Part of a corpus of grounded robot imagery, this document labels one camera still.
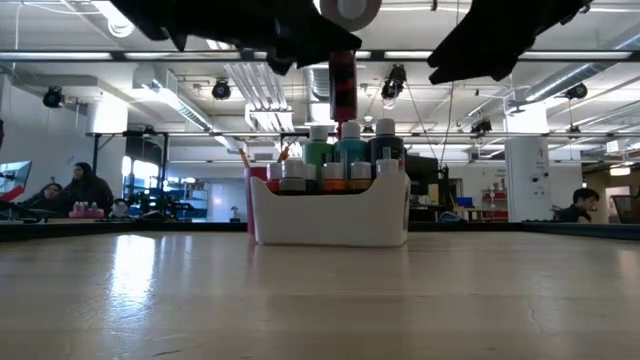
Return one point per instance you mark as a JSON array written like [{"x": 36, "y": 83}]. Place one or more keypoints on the black overhead rig beam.
[{"x": 75, "y": 55}]

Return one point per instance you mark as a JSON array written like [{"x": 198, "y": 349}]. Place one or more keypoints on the person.
[
  {"x": 47, "y": 197},
  {"x": 580, "y": 207},
  {"x": 89, "y": 187}
]

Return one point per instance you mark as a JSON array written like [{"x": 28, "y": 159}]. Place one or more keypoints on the large teal paint bottle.
[{"x": 350, "y": 145}]

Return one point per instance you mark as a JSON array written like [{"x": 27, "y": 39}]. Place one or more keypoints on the large green paint bottle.
[{"x": 317, "y": 147}]

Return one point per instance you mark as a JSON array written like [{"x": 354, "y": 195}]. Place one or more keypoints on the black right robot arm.
[{"x": 585, "y": 4}]

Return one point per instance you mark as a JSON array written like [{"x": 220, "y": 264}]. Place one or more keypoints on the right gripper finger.
[
  {"x": 462, "y": 42},
  {"x": 465, "y": 69}
]

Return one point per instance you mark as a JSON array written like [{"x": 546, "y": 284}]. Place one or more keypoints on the small grey paint bottle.
[{"x": 293, "y": 175}]

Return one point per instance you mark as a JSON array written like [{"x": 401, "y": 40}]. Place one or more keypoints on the red plastic cup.
[{"x": 252, "y": 200}]

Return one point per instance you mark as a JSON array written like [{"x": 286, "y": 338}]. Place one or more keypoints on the large navy paint bottle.
[{"x": 387, "y": 142}]

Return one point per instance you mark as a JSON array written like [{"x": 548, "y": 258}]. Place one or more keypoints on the white plastic bin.
[{"x": 330, "y": 215}]

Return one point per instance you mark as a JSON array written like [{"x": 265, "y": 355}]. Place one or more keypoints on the black paintbrush gold ferrule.
[{"x": 244, "y": 158}]

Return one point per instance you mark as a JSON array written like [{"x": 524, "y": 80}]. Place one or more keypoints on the black aluminium table frame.
[{"x": 550, "y": 229}]

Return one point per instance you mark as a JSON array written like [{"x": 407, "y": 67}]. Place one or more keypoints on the small pink paint bottle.
[{"x": 387, "y": 167}]

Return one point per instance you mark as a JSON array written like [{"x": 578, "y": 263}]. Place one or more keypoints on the small yellow paint bottle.
[{"x": 361, "y": 175}]

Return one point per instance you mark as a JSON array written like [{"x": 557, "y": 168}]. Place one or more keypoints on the small red paint bottle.
[{"x": 274, "y": 177}]

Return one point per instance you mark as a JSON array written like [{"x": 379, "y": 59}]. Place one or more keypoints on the small magenta paint bottle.
[{"x": 343, "y": 85}]

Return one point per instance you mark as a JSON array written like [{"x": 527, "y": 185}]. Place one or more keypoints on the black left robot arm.
[{"x": 142, "y": 17}]

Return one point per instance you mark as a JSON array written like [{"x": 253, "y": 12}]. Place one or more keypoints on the small orange paint bottle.
[{"x": 333, "y": 177}]

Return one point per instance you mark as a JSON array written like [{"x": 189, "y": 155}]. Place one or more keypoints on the lit computer monitor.
[{"x": 15, "y": 177}]

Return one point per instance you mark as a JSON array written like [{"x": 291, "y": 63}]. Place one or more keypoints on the black ceiling spotlight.
[
  {"x": 481, "y": 127},
  {"x": 577, "y": 91},
  {"x": 221, "y": 90},
  {"x": 395, "y": 82},
  {"x": 52, "y": 97}
]

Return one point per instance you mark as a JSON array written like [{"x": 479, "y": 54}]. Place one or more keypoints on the pink tray of bottles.
[{"x": 86, "y": 211}]

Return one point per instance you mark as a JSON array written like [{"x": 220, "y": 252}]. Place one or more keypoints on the black monitor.
[{"x": 422, "y": 172}]

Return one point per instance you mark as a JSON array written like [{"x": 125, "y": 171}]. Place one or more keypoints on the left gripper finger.
[
  {"x": 332, "y": 27},
  {"x": 327, "y": 52}
]

